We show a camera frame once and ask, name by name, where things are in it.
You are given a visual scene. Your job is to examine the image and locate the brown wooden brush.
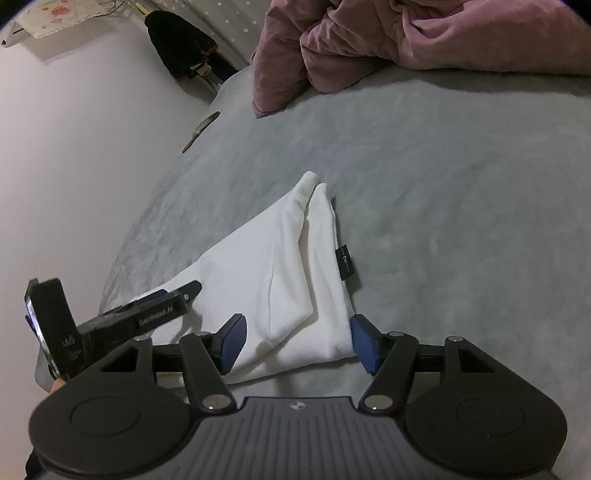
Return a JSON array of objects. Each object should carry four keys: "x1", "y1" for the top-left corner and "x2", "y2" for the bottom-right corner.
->
[{"x1": 181, "y1": 111, "x2": 221, "y2": 154}]

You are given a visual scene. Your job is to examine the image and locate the white long-sleeve printed shirt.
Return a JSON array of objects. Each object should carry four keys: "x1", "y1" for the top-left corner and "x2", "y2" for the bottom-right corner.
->
[{"x1": 99, "y1": 171, "x2": 358, "y2": 386}]

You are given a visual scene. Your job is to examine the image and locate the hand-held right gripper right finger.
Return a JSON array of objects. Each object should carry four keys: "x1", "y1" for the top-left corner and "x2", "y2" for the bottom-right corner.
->
[{"x1": 350, "y1": 314, "x2": 497, "y2": 412}]

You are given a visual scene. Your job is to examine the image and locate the dark hanging clothes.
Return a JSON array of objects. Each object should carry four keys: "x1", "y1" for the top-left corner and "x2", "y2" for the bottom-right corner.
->
[{"x1": 144, "y1": 10, "x2": 241, "y2": 84}]

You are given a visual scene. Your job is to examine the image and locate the grey star-print curtain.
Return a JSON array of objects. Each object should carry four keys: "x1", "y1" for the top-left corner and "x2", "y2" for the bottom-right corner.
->
[{"x1": 152, "y1": 0, "x2": 278, "y2": 70}]

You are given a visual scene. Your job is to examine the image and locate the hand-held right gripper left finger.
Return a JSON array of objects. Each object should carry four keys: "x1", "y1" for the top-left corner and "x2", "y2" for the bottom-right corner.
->
[{"x1": 99, "y1": 313, "x2": 247, "y2": 412}]

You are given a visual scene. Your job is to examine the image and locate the printed air conditioner cover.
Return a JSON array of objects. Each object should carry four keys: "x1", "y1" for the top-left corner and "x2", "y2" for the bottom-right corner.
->
[{"x1": 16, "y1": 0, "x2": 112, "y2": 38}]

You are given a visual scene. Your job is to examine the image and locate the pink quilt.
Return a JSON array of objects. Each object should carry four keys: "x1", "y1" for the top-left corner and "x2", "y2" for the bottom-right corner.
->
[{"x1": 252, "y1": 0, "x2": 591, "y2": 118}]

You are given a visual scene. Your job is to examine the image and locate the white air conditioner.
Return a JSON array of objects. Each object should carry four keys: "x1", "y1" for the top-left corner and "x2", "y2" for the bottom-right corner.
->
[{"x1": 0, "y1": 18, "x2": 31, "y2": 49}]

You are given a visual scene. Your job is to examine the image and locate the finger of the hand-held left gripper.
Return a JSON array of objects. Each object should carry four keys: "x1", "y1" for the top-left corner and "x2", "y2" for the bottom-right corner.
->
[{"x1": 131, "y1": 281, "x2": 203, "y2": 308}]

